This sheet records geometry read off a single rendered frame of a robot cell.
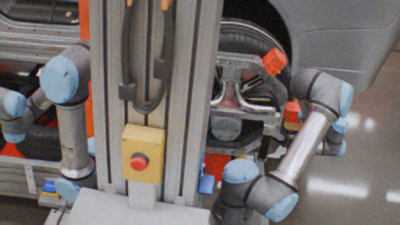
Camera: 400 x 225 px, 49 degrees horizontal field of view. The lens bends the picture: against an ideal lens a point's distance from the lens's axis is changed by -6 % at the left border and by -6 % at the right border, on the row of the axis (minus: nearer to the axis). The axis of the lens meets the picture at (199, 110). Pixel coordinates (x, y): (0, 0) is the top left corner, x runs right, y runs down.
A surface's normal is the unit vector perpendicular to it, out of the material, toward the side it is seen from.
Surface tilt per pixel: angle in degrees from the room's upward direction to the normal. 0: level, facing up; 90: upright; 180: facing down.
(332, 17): 90
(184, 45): 90
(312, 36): 90
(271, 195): 40
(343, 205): 0
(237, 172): 8
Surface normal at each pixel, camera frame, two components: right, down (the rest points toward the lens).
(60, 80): -0.36, 0.41
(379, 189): 0.09, -0.81
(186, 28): -0.14, 0.58
